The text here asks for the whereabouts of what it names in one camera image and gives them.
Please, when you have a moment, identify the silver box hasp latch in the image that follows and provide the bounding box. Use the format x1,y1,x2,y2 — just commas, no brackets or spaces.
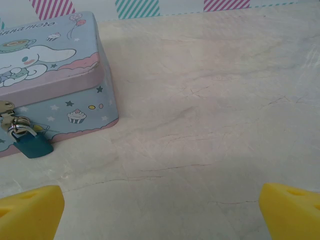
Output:
0,100,31,133

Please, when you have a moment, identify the teal padlock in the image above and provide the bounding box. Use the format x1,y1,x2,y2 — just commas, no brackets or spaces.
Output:
7,116,55,160

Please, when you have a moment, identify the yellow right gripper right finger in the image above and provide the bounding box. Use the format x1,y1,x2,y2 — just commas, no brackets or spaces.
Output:
258,182,320,240

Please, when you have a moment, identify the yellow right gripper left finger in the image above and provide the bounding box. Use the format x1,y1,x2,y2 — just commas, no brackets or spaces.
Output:
0,185,65,240

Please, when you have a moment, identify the pastel cartoon tin box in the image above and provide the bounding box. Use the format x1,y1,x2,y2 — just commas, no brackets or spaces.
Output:
0,10,119,159

